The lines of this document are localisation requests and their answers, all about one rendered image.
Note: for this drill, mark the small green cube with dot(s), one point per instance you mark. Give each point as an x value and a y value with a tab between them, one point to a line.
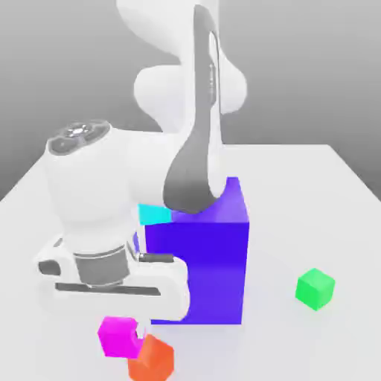
315	288

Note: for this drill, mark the small orange cube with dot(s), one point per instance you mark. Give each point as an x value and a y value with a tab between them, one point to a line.
153	360

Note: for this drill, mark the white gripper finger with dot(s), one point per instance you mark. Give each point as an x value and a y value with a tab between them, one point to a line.
140	330

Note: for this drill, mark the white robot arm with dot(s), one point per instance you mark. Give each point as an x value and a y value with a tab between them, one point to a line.
98	184

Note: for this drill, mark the large blue box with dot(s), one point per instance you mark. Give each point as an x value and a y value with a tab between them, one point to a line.
214	268

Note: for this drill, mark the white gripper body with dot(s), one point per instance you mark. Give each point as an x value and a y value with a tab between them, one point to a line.
166	285

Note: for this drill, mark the small cyan cube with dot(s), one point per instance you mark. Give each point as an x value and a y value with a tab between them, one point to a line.
153	213

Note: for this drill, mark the small magenta cube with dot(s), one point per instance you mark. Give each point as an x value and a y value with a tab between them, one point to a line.
117	337

